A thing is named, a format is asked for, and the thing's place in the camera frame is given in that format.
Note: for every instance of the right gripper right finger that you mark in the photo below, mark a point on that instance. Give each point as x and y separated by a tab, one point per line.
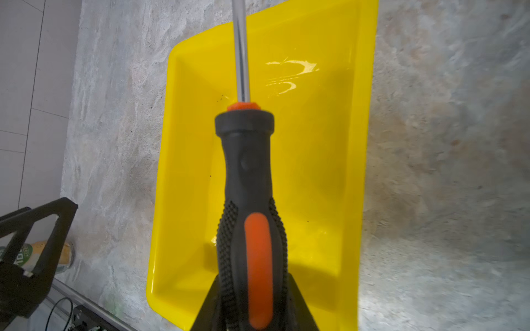
299	317

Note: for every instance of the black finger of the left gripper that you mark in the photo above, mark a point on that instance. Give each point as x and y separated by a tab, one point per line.
22	291

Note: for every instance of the orange black screwdriver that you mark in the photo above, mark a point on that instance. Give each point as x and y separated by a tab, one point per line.
252	259

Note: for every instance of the yellow plastic bin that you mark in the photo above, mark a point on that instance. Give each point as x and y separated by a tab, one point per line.
311	65

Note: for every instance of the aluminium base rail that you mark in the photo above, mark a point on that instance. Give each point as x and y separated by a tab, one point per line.
78	311

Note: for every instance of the green label can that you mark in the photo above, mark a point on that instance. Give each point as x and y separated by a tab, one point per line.
29	255

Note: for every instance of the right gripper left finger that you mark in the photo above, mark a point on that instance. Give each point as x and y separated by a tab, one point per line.
208	317

